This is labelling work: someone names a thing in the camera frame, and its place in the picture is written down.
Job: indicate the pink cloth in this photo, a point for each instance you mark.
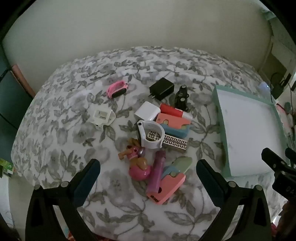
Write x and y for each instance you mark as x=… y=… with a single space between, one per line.
x=285 y=120

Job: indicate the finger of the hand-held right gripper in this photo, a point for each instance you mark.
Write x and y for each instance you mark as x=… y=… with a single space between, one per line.
x=272 y=160
x=291 y=155

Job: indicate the teal round object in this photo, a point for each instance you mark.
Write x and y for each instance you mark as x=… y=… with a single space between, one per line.
x=288 y=106

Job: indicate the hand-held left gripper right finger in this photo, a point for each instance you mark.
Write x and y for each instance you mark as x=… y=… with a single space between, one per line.
x=208 y=180

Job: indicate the teal rimmed white tray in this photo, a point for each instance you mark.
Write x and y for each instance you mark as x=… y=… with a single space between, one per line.
x=245 y=129

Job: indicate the purple tube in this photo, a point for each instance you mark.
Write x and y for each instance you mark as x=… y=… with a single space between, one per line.
x=157 y=172

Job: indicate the black charger plug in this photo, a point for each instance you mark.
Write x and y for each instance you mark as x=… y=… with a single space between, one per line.
x=161 y=88

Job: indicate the black gold patterned lighter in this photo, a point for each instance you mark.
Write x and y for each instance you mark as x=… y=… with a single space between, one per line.
x=175 y=143

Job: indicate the green packet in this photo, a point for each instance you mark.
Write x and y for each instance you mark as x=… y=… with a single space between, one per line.
x=5 y=168

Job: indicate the white plastic holder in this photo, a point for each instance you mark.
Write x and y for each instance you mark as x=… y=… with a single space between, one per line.
x=101 y=117

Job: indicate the white shelf unit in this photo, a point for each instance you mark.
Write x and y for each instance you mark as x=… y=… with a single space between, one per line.
x=279 y=41

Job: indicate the pink toy dog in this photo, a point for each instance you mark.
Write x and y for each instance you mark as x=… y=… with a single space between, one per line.
x=137 y=165

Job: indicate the dark cabinet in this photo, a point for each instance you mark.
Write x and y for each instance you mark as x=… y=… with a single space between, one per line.
x=9 y=97

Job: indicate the white device with light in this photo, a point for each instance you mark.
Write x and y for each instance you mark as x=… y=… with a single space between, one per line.
x=264 y=87

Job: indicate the black power adapter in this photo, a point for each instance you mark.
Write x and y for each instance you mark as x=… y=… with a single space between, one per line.
x=278 y=89

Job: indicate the white charger cube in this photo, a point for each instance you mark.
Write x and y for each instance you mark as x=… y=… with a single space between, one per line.
x=145 y=111

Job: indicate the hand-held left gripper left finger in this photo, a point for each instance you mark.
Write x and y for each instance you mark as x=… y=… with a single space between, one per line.
x=86 y=183

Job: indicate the black toy car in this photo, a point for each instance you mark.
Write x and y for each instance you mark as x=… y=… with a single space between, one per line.
x=182 y=98

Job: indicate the grey floral blanket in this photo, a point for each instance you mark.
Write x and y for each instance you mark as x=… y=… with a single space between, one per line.
x=69 y=139

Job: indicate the brown wooden rail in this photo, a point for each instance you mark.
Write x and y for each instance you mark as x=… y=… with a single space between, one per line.
x=23 y=78

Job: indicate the pink smartwatch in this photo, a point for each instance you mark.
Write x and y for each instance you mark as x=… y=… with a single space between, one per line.
x=117 y=89

